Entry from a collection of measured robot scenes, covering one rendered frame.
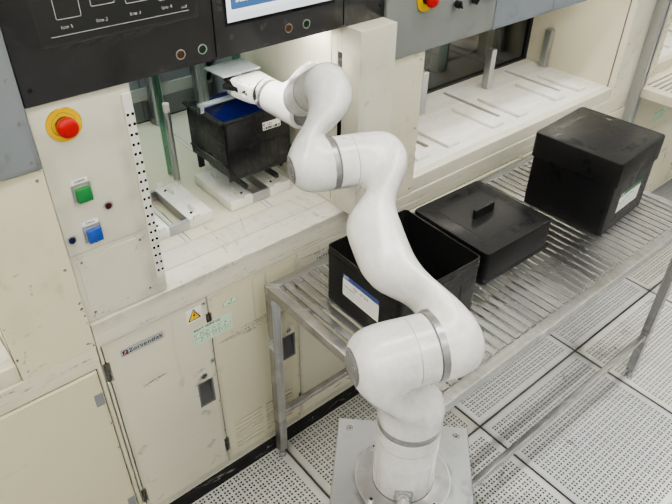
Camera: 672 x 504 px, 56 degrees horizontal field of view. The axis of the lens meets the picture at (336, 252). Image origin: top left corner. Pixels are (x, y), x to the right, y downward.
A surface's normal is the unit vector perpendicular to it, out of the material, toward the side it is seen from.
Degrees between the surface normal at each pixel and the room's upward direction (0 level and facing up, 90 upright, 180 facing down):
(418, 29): 90
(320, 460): 0
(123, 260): 90
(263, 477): 0
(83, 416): 90
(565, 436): 0
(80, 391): 90
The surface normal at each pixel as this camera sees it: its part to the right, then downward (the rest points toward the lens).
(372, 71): 0.64, 0.47
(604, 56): -0.77, 0.38
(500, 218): 0.01, -0.80
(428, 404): 0.49, -0.54
